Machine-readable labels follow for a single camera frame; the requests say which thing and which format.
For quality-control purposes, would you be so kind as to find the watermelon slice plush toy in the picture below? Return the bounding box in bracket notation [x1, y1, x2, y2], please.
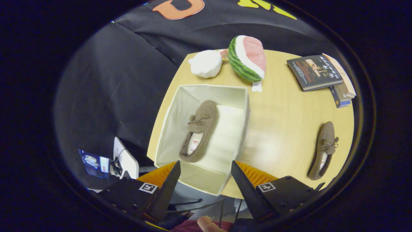
[228, 35, 267, 92]

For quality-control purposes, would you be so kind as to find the brown fuzzy slipper shoe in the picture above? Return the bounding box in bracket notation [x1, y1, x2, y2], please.
[179, 100, 219, 163]
[307, 121, 339, 180]

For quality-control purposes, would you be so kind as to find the blue cover book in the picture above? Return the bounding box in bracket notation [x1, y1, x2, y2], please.
[329, 85, 352, 108]

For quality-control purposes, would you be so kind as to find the white plush toy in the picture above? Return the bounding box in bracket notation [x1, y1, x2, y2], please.
[188, 50, 223, 79]

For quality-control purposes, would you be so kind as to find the blue lit screen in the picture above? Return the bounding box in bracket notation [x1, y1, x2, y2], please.
[79, 149, 112, 179]

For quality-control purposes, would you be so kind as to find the beige fabric storage box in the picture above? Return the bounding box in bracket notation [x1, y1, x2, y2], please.
[154, 84, 250, 196]

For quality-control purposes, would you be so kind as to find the dark red clothing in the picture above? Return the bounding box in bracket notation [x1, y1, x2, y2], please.
[171, 220, 233, 232]

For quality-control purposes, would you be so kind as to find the white flat device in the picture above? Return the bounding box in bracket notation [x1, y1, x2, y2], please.
[113, 137, 139, 179]

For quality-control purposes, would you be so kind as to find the black cable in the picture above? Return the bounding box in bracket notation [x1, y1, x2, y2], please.
[166, 198, 226, 214]

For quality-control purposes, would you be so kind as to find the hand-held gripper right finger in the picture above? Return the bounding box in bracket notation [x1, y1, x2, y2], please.
[231, 160, 325, 223]

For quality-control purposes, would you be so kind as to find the black cover book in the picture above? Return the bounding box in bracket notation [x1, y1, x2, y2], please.
[286, 55, 343, 92]

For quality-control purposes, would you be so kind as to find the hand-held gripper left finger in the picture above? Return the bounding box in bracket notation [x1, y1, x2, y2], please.
[98, 160, 181, 223]

